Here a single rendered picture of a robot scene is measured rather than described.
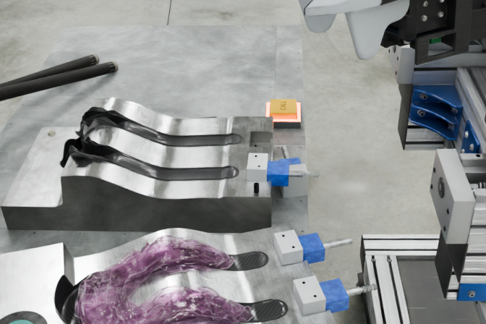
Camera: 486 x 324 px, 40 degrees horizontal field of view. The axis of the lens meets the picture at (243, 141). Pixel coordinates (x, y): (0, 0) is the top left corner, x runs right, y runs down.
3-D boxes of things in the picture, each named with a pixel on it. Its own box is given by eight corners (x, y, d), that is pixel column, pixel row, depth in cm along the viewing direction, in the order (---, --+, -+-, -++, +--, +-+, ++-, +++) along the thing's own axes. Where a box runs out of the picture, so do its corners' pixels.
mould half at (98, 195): (273, 150, 144) (273, 97, 136) (270, 233, 123) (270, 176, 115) (48, 149, 147) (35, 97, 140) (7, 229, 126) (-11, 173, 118)
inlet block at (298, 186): (296, 136, 139) (295, 156, 142) (272, 138, 139) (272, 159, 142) (308, 174, 129) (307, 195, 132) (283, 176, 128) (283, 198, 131)
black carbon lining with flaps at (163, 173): (243, 140, 136) (241, 101, 130) (238, 191, 123) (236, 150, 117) (76, 139, 138) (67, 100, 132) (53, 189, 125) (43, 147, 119)
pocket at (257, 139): (273, 146, 137) (273, 131, 134) (272, 162, 132) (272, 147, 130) (250, 146, 137) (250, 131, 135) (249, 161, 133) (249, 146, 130)
